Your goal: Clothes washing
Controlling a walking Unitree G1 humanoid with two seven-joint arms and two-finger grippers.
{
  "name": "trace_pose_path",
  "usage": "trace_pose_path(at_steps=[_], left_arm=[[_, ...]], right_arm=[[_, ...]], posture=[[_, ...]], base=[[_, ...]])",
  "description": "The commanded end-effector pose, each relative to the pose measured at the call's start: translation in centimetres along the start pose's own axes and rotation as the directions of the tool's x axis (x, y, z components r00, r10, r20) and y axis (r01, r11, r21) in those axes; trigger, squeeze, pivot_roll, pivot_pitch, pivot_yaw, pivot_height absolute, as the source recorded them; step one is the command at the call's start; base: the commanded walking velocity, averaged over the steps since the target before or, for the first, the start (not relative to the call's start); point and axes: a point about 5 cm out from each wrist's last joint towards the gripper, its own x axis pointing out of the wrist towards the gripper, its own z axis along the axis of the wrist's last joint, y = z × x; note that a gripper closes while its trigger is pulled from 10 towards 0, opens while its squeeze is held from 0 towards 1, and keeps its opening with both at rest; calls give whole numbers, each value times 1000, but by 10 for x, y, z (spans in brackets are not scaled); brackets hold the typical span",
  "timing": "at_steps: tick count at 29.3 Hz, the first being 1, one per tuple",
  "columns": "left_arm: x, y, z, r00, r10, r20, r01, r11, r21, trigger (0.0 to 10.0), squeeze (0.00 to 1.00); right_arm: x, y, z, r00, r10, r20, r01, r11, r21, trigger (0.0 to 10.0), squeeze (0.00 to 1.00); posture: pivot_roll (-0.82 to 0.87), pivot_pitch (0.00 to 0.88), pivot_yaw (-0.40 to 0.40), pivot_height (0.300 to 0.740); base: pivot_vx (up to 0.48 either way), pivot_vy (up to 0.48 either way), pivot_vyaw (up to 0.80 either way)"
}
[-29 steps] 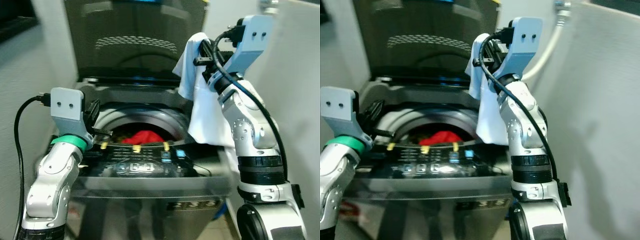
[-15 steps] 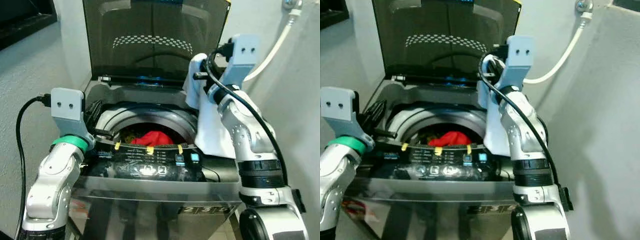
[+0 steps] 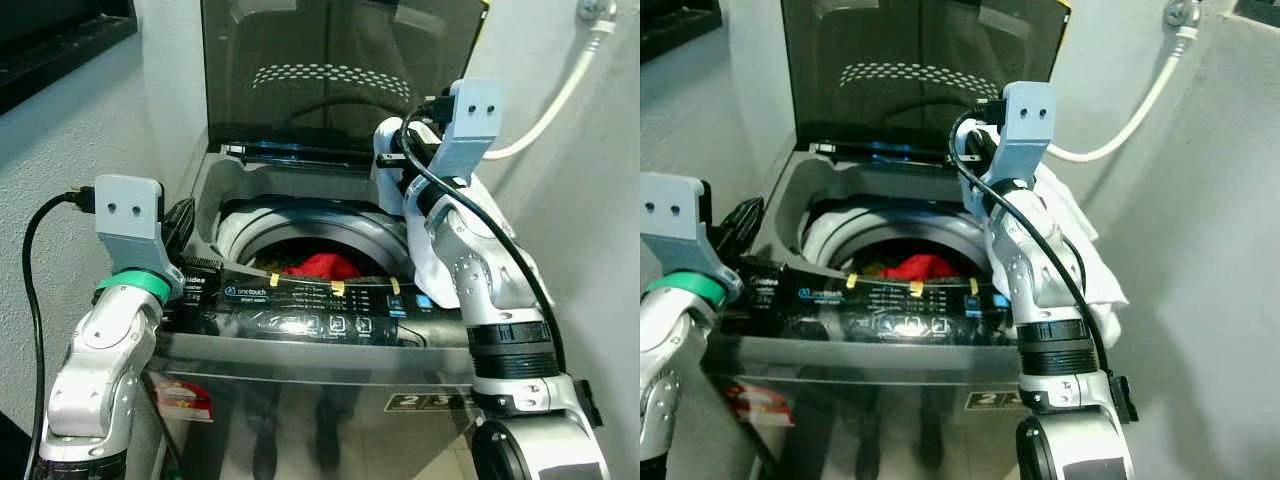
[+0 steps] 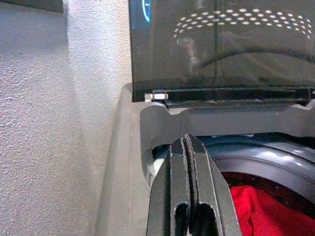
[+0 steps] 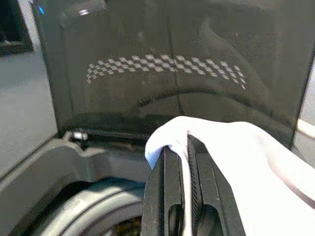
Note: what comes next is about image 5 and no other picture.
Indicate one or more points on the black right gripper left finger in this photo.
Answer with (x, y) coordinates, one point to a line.
(167, 186)

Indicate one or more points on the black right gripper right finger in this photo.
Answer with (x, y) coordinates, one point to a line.
(214, 196)

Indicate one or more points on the white cloth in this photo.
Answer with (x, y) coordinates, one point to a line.
(221, 137)

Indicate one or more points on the grey top-load washing machine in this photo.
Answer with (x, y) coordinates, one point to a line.
(49, 167)

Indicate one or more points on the grey washer drum rim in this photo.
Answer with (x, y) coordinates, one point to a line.
(86, 209)

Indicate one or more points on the dark glass washer lid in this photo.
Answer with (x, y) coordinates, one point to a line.
(147, 98)

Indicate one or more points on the white lid hinge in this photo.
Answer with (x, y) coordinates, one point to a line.
(78, 135)

